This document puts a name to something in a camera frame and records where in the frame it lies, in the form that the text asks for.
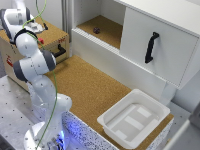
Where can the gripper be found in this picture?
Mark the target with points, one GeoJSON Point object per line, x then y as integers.
{"type": "Point", "coordinates": [37, 28]}

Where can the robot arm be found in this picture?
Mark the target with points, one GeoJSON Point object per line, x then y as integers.
{"type": "Point", "coordinates": [35, 66]}

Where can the pink block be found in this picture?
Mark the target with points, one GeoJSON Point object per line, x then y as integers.
{"type": "Point", "coordinates": [41, 40]}

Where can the wooden drawer box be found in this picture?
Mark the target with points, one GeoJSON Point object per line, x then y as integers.
{"type": "Point", "coordinates": [55, 37]}

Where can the purple block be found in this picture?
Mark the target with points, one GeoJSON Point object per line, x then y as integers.
{"type": "Point", "coordinates": [96, 30]}

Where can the white cabinet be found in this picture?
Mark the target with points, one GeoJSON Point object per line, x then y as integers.
{"type": "Point", "coordinates": [100, 53]}

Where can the white plastic box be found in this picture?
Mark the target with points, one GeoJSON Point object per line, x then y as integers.
{"type": "Point", "coordinates": [133, 120]}

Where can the white sliding door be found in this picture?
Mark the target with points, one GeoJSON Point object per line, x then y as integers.
{"type": "Point", "coordinates": [173, 56]}

